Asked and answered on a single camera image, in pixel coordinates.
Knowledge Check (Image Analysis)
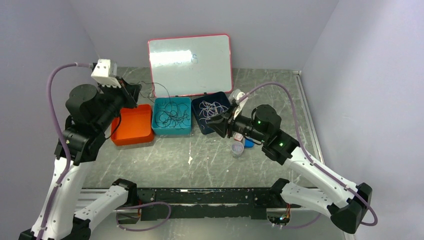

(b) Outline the blue grey eraser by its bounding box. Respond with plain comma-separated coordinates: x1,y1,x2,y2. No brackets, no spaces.
244,138,256,149

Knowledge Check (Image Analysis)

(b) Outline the clear jar of clips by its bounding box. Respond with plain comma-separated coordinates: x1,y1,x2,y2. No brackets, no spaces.
231,141,245,158

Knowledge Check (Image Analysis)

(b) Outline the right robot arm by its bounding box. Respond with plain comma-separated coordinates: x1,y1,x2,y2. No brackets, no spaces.
207,104,373,234

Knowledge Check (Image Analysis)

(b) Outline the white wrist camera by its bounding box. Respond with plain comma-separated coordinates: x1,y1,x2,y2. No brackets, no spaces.
228,88,249,120
91,59,122,88

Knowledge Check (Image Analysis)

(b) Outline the orange tray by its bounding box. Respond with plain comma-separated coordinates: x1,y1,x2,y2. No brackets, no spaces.
110,104,155,146

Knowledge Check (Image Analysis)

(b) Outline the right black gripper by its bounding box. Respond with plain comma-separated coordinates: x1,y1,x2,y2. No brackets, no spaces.
206,104,268,143

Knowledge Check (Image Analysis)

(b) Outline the navy blue tray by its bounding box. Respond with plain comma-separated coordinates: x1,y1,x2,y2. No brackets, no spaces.
191,91,231,135

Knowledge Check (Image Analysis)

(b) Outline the pink framed whiteboard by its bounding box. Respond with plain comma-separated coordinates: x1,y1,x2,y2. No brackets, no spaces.
147,33,234,98

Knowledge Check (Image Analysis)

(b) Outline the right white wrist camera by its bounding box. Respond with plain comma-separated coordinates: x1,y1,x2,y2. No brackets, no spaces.
228,88,249,120

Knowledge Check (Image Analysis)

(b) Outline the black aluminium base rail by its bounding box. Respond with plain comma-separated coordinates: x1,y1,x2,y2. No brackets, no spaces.
44,187,332,240

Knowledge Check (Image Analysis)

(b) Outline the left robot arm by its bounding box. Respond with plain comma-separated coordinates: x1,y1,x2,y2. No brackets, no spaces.
19,78,142,240

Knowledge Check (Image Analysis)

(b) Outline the white cable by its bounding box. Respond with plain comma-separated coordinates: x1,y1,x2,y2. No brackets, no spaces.
198,100,230,125

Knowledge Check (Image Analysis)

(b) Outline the red white staples box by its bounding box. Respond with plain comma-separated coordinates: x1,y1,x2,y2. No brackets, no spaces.
233,132,244,142

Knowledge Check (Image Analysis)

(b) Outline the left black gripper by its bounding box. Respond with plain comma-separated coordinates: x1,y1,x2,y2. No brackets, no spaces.
96,74,143,130

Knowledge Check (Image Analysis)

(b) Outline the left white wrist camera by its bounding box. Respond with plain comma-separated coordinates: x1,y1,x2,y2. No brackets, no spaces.
91,59,122,88

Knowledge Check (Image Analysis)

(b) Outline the light blue tray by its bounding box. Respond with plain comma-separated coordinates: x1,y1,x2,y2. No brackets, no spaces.
151,97,192,136

